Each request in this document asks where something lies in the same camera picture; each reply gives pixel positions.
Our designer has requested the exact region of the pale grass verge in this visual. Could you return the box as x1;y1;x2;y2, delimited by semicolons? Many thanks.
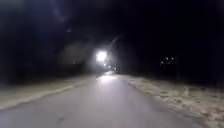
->
117;73;224;128
0;73;101;111

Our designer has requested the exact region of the grey asphalt path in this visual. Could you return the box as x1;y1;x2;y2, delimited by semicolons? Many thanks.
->
0;70;196;128

